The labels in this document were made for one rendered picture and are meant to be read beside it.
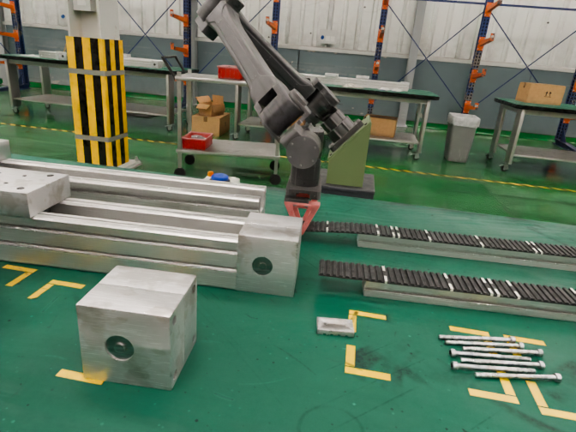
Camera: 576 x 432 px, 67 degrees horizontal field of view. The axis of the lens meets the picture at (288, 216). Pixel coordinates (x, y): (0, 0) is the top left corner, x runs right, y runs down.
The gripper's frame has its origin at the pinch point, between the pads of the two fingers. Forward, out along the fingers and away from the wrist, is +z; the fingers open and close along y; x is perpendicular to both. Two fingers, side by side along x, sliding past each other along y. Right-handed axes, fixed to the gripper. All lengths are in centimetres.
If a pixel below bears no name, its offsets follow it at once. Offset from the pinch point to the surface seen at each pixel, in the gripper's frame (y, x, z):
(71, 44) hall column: -273, -202, -26
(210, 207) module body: 4.7, -17.5, -3.7
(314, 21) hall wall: -757, -28, -87
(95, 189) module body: 4.3, -40.5, -4.9
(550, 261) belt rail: 2.0, 49.1, 1.2
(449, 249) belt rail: 1.7, 29.7, 1.0
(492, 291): 21.3, 30.7, -0.9
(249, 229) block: 21.3, -7.1, -7.1
